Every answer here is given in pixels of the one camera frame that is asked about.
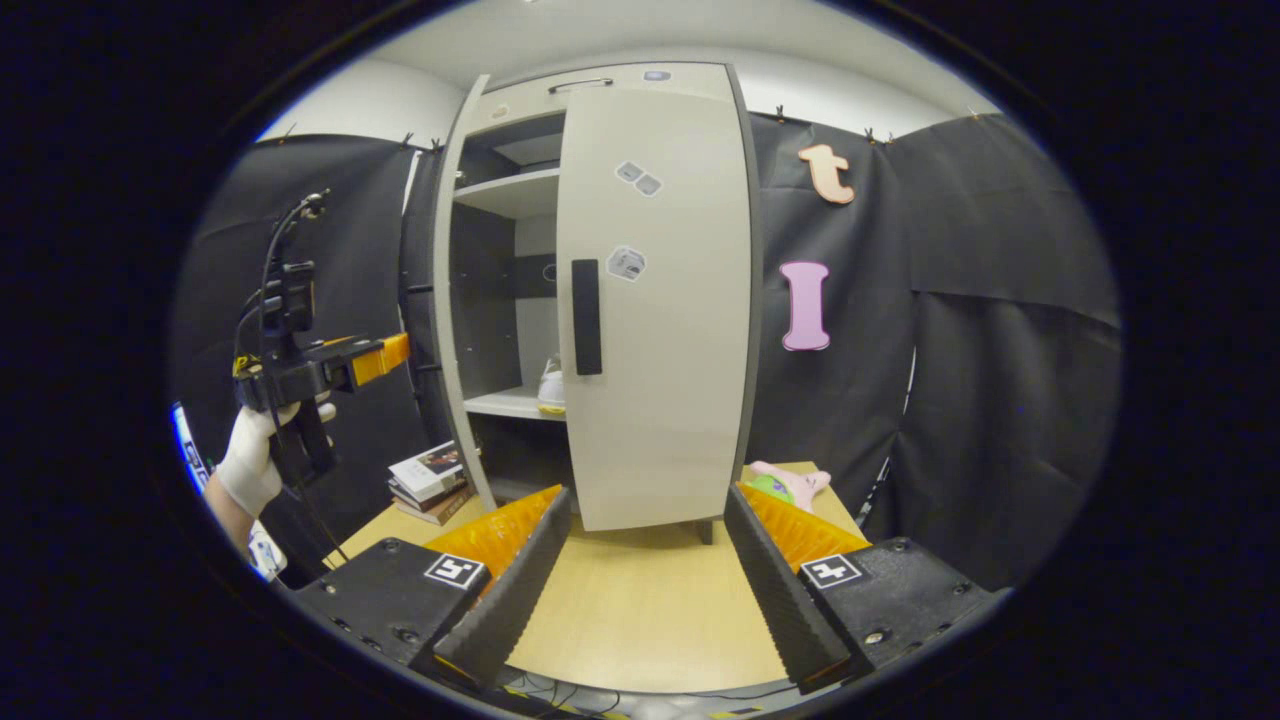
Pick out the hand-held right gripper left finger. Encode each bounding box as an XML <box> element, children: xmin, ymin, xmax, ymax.
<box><xmin>290</xmin><ymin>485</ymin><xmax>573</xmax><ymax>691</ymax></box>

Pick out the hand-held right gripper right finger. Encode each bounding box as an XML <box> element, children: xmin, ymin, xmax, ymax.
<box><xmin>722</xmin><ymin>481</ymin><xmax>1013</xmax><ymax>696</ymax></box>

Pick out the grey cabinet door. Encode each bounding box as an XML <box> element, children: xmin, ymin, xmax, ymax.
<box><xmin>555</xmin><ymin>85</ymin><xmax>753</xmax><ymax>532</ymax></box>
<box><xmin>432</xmin><ymin>75</ymin><xmax>501</xmax><ymax>513</ymax></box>

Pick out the grey shoe cabinet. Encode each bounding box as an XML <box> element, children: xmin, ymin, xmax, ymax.
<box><xmin>432</xmin><ymin>62</ymin><xmax>763</xmax><ymax>546</ymax></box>

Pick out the white shoe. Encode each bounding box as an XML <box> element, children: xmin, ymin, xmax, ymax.
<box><xmin>537</xmin><ymin>354</ymin><xmax>567</xmax><ymax>416</ymax></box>

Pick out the grey cabinet drawer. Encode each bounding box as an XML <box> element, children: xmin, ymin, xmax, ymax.
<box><xmin>470</xmin><ymin>62</ymin><xmax>731</xmax><ymax>136</ymax></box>

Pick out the black backdrop cloth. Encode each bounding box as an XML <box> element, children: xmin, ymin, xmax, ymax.
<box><xmin>745</xmin><ymin>110</ymin><xmax>1123</xmax><ymax>591</ymax></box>
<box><xmin>170</xmin><ymin>135</ymin><xmax>451</xmax><ymax>591</ymax></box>

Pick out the pink green plush toy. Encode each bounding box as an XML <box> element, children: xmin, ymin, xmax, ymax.
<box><xmin>748</xmin><ymin>460</ymin><xmax>833</xmax><ymax>513</ymax></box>

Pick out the brown cover book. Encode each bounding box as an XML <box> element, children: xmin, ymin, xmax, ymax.
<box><xmin>392</xmin><ymin>482</ymin><xmax>479</xmax><ymax>527</ymax></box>

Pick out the white cover book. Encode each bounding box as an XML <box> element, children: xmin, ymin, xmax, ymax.
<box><xmin>388</xmin><ymin>440</ymin><xmax>468</xmax><ymax>503</ymax></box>

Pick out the black left door handle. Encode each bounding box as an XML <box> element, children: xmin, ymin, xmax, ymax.
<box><xmin>403</xmin><ymin>282</ymin><xmax>441</xmax><ymax>377</ymax></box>

